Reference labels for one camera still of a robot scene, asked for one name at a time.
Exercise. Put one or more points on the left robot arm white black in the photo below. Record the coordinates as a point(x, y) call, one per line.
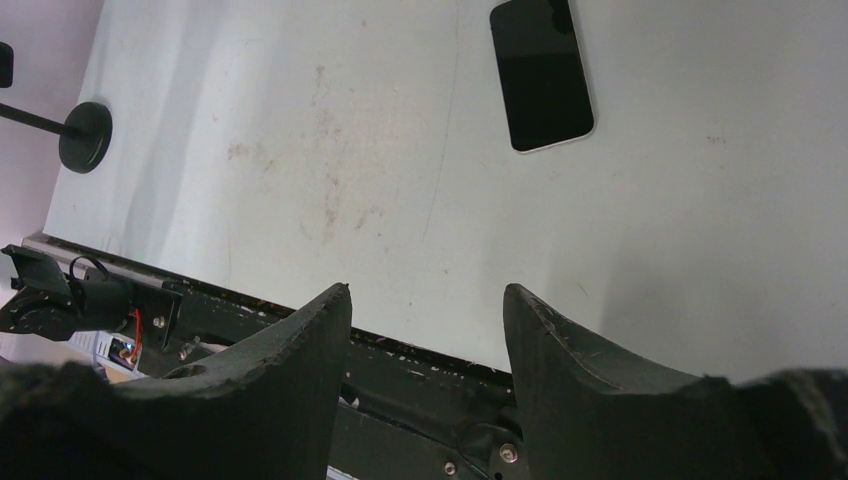
point(55, 304)

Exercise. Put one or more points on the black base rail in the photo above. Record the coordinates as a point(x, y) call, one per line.
point(404, 412)

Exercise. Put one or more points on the black smartphone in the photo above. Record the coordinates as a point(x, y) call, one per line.
point(543, 82)

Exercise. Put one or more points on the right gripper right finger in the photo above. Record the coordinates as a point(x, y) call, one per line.
point(591, 409)

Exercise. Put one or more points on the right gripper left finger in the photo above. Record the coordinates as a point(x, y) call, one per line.
point(263, 408)

